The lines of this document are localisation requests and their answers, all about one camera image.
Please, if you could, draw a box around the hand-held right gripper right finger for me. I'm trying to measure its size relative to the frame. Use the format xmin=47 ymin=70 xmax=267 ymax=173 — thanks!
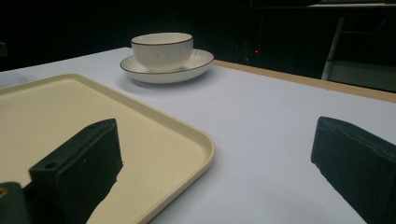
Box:
xmin=310 ymin=116 xmax=396 ymax=224

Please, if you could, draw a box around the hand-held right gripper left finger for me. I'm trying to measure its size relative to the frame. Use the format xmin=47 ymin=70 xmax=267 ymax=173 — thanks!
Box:
xmin=28 ymin=118 xmax=124 ymax=224

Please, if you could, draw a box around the beige plastic tray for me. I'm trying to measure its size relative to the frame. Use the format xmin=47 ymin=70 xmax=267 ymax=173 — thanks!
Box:
xmin=0 ymin=73 xmax=217 ymax=224

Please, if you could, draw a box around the white dark-rimmed plate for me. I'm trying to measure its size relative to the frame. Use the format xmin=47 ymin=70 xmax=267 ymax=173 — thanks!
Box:
xmin=120 ymin=49 xmax=216 ymax=85

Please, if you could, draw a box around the white ribbed bowl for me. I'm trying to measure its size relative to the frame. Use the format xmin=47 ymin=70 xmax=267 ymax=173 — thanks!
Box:
xmin=130 ymin=32 xmax=194 ymax=73

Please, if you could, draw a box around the white metal stand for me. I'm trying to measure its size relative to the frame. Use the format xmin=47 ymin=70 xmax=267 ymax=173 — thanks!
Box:
xmin=320 ymin=17 xmax=396 ymax=93

